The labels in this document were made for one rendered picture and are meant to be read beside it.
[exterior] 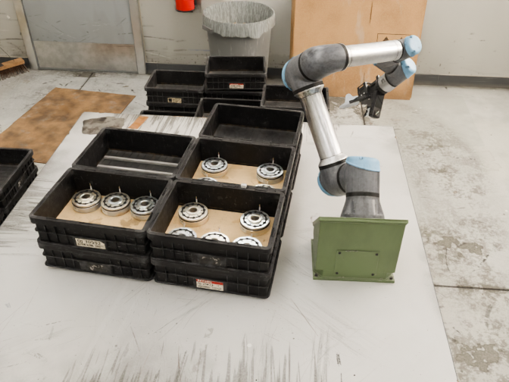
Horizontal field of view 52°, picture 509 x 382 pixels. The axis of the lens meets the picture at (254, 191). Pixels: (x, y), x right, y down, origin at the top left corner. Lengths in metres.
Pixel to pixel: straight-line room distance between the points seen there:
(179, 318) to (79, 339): 0.31
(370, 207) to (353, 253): 0.17
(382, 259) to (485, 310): 1.18
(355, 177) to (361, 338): 0.53
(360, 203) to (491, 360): 1.18
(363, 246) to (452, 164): 2.21
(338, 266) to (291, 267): 0.17
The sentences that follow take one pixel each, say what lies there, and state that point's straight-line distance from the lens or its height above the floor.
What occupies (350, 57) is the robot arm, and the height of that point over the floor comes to 1.30.
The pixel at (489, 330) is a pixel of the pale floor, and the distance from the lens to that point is 2.81.
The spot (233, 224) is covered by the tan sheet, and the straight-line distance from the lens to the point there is 1.83.
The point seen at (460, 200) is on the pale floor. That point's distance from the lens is 3.56.
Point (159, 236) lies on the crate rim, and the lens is 1.66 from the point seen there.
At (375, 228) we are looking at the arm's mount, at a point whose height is 0.94.
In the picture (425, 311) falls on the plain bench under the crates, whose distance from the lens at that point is 1.82.
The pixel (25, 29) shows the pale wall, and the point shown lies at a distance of 5.24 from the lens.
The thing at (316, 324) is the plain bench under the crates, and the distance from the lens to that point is 1.71.
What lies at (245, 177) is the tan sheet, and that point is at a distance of 2.05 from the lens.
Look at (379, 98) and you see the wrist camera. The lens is 2.31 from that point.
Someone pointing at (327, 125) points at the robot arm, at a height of 1.07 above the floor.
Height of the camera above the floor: 2.01
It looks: 37 degrees down
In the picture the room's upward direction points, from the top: straight up
